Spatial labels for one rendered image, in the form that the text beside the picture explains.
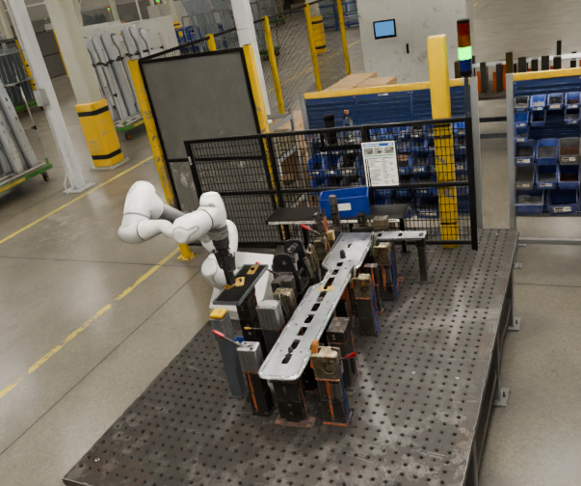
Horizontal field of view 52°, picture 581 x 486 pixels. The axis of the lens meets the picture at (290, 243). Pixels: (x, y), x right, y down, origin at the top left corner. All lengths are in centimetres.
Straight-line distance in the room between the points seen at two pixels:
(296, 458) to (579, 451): 161
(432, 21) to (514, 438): 700
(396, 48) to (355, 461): 785
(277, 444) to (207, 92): 346
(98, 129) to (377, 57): 465
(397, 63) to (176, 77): 493
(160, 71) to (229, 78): 71
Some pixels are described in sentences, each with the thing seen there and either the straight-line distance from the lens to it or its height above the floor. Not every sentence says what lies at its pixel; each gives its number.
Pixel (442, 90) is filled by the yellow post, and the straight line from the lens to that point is 362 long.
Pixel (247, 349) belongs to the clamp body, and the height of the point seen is 106.
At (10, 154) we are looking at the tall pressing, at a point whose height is 63.
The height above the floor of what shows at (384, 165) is 129.
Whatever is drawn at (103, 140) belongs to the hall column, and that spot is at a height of 49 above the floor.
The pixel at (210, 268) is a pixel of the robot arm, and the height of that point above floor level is 108.
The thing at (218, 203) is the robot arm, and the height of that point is 163.
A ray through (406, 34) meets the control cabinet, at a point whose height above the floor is 131.
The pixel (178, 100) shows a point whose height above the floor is 160.
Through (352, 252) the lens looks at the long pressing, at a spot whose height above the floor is 100.
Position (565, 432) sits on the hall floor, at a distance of 366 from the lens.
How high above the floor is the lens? 248
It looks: 24 degrees down
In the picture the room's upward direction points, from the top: 11 degrees counter-clockwise
